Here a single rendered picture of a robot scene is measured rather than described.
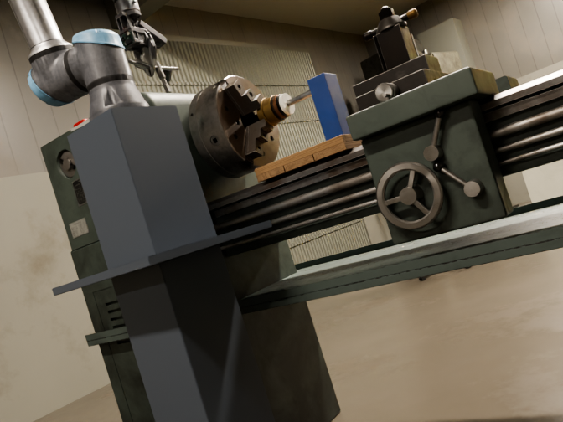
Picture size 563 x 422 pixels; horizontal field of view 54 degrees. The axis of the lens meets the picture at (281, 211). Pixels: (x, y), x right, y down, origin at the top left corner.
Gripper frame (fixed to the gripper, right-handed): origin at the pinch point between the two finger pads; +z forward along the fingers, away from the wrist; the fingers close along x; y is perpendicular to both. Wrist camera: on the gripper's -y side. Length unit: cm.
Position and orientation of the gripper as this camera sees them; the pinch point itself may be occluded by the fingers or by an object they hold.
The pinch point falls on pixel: (152, 72)
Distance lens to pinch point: 195.0
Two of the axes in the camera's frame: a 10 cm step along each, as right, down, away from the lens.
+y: -5.4, 1.5, -8.3
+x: 7.9, -2.6, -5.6
